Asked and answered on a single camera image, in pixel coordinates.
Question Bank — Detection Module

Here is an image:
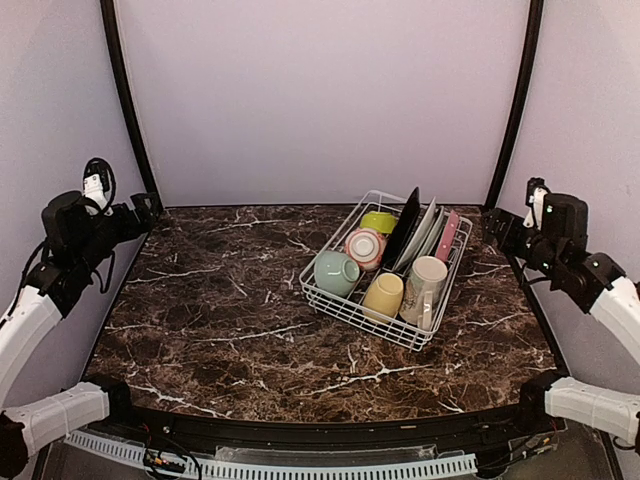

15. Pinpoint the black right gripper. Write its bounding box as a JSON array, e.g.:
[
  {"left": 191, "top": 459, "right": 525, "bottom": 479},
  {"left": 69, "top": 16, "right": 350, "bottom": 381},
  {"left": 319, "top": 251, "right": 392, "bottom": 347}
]
[{"left": 482, "top": 207, "right": 564, "bottom": 280}]

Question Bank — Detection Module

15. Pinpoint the yellow ceramic cup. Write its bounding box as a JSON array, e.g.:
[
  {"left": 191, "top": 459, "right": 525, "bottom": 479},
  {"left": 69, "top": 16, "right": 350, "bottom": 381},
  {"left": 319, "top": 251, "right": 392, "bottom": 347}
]
[{"left": 362, "top": 273, "right": 404, "bottom": 324}]

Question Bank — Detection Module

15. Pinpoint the cream patterned ceramic mug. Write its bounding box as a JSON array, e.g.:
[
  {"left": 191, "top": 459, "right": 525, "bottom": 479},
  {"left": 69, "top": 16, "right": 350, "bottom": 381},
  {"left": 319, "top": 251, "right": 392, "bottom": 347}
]
[{"left": 399, "top": 256, "right": 448, "bottom": 331}]

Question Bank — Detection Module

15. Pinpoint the light teal ceramic bowl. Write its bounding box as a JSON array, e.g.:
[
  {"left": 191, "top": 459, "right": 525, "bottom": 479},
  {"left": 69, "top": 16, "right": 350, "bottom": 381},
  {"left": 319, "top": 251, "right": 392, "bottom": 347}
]
[{"left": 314, "top": 251, "right": 360, "bottom": 298}]

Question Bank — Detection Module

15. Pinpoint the grey white plate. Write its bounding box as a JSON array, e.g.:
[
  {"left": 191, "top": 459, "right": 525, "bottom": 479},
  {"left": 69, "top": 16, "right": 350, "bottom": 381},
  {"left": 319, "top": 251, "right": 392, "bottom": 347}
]
[{"left": 392, "top": 197, "right": 437, "bottom": 272}]

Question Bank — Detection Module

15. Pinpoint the white wire dish rack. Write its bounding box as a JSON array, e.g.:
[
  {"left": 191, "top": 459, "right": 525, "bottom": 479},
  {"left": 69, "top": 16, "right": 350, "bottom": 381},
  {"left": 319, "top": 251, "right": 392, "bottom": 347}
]
[{"left": 299, "top": 190, "right": 472, "bottom": 352}]

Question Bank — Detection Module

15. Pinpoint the white slotted cable duct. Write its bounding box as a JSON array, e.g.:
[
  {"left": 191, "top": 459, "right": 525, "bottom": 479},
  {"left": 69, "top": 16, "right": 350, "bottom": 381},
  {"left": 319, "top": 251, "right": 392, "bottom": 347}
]
[{"left": 64, "top": 431, "right": 478, "bottom": 479}]

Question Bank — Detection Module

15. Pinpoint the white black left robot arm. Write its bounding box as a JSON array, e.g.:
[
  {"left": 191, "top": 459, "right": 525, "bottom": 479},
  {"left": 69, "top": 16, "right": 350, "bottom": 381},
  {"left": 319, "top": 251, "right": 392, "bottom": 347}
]
[{"left": 1, "top": 191, "right": 160, "bottom": 478}]

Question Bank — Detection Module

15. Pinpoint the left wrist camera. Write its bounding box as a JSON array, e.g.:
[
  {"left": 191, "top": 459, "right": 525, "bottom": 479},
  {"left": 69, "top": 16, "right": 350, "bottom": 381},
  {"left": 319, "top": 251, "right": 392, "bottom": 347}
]
[{"left": 83, "top": 157, "right": 116, "bottom": 216}]

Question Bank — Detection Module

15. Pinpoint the black right frame post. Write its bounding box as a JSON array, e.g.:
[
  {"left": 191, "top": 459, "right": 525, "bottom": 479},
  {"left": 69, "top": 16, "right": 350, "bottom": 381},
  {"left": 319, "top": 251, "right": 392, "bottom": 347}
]
[{"left": 484, "top": 0, "right": 544, "bottom": 210}]

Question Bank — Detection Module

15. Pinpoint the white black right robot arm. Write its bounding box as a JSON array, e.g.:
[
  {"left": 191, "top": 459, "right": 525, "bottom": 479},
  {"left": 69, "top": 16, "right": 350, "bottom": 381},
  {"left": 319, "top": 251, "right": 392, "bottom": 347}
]
[{"left": 482, "top": 187, "right": 639, "bottom": 451}]

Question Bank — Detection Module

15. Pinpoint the white red patterned bowl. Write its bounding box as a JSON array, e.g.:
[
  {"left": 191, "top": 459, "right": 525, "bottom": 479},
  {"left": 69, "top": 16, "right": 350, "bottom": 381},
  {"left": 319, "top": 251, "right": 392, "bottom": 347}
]
[{"left": 344, "top": 228, "right": 387, "bottom": 272}]

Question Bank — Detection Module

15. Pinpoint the black striped rim plate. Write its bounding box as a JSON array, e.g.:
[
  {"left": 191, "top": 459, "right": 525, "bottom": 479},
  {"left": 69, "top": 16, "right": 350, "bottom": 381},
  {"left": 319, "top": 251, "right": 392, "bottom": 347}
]
[{"left": 381, "top": 186, "right": 421, "bottom": 268}]

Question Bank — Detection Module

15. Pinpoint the black front table rail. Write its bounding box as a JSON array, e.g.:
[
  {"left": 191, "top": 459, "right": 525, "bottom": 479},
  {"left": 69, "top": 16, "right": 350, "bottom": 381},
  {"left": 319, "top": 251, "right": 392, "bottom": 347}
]
[{"left": 84, "top": 399, "right": 571, "bottom": 454}]

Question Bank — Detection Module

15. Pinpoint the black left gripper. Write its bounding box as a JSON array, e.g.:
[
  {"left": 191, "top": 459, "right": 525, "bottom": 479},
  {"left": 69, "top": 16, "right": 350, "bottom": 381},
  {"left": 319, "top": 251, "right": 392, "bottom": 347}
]
[{"left": 76, "top": 192, "right": 160, "bottom": 273}]

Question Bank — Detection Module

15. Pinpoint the black left frame post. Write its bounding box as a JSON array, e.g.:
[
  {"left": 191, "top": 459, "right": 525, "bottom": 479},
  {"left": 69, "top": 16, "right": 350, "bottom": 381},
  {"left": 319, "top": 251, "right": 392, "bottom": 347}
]
[{"left": 99, "top": 0, "right": 159, "bottom": 195}]

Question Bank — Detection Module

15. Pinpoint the lime green bowl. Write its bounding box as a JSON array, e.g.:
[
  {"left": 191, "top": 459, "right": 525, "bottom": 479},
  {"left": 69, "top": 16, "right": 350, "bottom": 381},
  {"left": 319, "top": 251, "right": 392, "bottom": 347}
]
[{"left": 360, "top": 211, "right": 398, "bottom": 235}]

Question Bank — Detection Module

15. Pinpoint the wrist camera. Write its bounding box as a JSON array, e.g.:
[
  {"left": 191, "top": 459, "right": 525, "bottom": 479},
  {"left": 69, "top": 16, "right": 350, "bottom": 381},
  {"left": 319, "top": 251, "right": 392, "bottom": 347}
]
[
  {"left": 523, "top": 177, "right": 550, "bottom": 230},
  {"left": 83, "top": 157, "right": 116, "bottom": 216}
]

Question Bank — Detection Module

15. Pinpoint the dark red plate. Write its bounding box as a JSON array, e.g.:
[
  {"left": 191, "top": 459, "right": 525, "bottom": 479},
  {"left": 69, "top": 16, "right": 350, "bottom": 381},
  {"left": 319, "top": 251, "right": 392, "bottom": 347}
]
[{"left": 415, "top": 207, "right": 445, "bottom": 259}]

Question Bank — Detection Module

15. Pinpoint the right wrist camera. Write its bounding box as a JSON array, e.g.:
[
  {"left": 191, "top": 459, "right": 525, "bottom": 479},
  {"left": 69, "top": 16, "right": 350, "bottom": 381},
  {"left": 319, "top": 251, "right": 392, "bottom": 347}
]
[{"left": 523, "top": 177, "right": 550, "bottom": 230}]

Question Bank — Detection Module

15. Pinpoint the black frame post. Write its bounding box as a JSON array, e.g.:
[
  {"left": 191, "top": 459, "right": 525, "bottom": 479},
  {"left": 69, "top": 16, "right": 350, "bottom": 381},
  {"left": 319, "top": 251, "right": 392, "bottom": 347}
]
[
  {"left": 99, "top": 0, "right": 159, "bottom": 195},
  {"left": 484, "top": 0, "right": 544, "bottom": 210}
]

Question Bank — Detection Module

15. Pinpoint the pink polka dot plate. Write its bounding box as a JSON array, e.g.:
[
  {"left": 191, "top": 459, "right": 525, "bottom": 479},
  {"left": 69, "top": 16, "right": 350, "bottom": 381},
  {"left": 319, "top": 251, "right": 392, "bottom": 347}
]
[{"left": 435, "top": 210, "right": 459, "bottom": 263}]

